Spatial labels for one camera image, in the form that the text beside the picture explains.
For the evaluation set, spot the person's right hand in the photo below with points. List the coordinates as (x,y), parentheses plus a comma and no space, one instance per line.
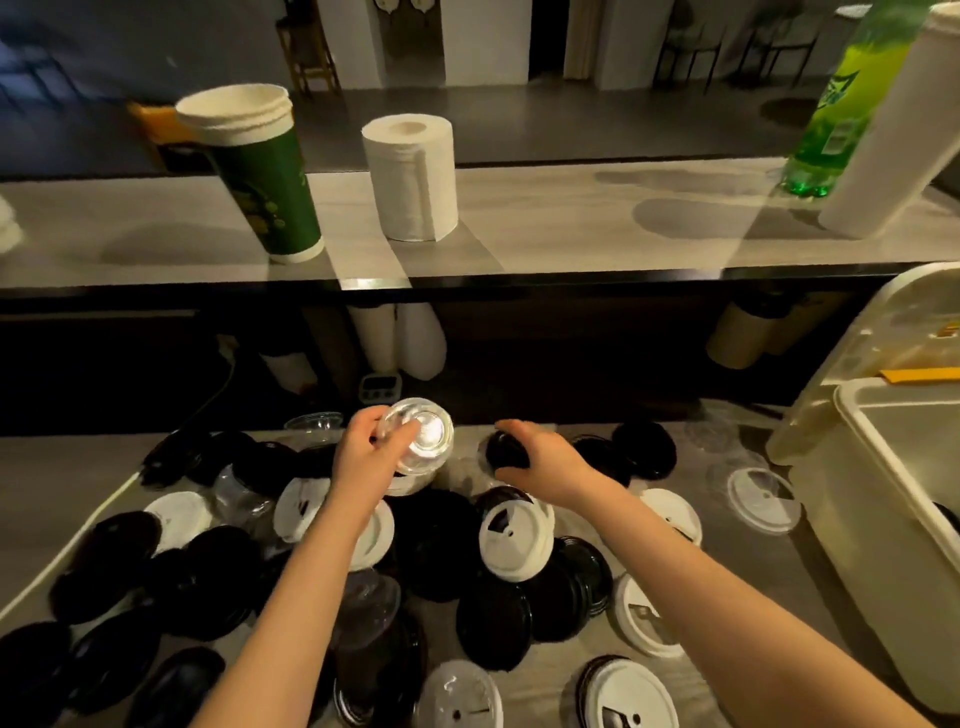
(559,472)

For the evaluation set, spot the black metal chair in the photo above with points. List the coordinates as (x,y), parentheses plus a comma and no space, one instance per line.
(686,34)
(780,37)

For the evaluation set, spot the grey wooden table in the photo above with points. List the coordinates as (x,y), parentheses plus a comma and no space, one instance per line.
(750,570)

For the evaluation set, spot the tall white paper cup stack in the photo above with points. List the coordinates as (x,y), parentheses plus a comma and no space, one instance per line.
(900,150)

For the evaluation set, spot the white paper towel roll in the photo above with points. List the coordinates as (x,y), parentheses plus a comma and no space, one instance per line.
(412,180)

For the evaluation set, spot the small digital timer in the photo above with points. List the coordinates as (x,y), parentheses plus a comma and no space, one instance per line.
(380,388)

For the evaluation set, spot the person's right forearm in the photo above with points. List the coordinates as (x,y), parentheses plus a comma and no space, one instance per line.
(735,622)

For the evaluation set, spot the white plastic storage bin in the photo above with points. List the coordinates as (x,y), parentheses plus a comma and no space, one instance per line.
(862,525)

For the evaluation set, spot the green paper cup stack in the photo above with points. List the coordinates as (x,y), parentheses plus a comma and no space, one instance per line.
(262,187)

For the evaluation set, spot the person's left hand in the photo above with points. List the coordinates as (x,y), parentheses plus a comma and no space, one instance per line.
(360,469)

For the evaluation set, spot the pile of cup lids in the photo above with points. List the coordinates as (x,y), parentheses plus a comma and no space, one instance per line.
(112,562)

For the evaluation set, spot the black cup lid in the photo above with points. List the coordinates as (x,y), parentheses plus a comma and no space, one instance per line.
(502,450)

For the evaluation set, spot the wooden chair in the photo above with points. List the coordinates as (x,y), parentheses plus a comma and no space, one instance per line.
(157,120)

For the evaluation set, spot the grey bar counter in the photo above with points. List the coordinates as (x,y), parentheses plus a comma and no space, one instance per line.
(562,217)

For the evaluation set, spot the person's left forearm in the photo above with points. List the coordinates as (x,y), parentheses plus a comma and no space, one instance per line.
(292,622)

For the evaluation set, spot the green plastic bottle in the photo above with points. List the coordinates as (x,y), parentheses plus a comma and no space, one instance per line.
(840,112)

